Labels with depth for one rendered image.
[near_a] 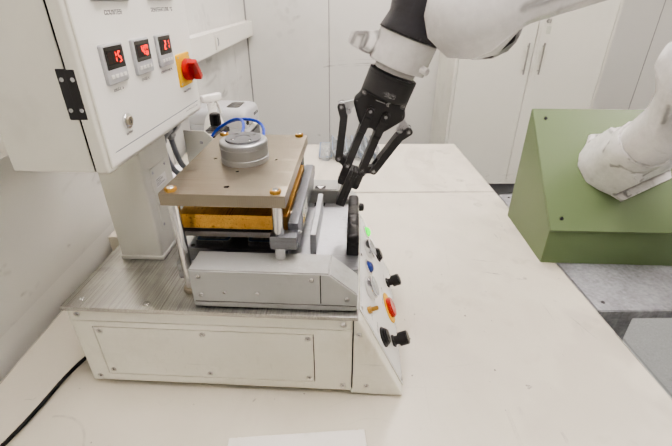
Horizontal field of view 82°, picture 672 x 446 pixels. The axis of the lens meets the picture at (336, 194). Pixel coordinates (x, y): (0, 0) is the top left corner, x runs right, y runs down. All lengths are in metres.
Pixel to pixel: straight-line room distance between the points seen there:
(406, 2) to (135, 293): 0.60
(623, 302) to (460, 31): 0.79
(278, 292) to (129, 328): 0.25
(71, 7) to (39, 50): 0.06
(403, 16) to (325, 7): 2.49
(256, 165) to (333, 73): 2.49
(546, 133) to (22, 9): 1.08
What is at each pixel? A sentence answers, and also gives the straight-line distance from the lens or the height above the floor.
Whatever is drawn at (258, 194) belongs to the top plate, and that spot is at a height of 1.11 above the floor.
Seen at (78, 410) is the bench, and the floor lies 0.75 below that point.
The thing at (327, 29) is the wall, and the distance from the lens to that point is 3.06.
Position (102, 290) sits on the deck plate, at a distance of 0.75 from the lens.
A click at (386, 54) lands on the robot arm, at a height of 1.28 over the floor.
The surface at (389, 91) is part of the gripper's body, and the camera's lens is 0.59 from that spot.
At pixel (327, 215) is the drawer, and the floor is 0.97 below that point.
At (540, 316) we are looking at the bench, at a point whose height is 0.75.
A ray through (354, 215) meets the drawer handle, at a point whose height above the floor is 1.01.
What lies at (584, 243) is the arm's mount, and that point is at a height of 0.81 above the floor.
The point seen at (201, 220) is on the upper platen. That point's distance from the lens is 0.64.
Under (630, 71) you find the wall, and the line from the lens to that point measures 3.86.
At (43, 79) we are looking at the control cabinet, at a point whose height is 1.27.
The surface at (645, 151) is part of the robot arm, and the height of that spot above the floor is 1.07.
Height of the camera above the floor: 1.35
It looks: 27 degrees down
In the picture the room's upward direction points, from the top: straight up
